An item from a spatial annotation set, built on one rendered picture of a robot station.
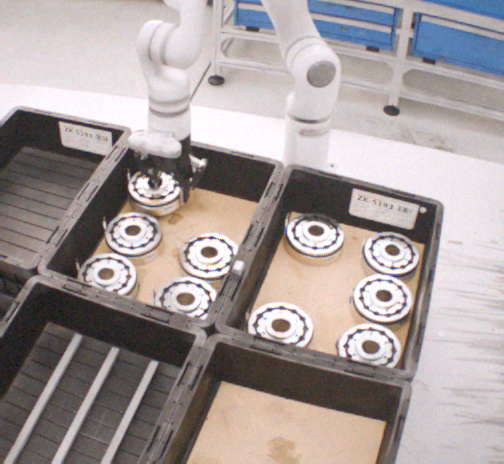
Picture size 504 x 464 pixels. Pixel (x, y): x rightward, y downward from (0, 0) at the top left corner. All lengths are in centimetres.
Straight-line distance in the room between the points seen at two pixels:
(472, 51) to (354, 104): 65
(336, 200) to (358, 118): 182
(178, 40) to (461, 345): 77
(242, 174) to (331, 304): 30
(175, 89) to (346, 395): 54
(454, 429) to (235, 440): 42
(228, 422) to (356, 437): 19
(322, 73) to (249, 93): 188
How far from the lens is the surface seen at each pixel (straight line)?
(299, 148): 135
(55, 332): 111
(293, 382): 98
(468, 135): 313
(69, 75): 335
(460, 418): 121
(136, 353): 106
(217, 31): 306
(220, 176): 128
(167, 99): 108
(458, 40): 294
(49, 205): 132
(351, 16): 292
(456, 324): 134
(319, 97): 128
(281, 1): 117
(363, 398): 98
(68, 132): 138
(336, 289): 116
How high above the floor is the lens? 170
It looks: 43 degrees down
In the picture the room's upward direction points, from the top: 4 degrees clockwise
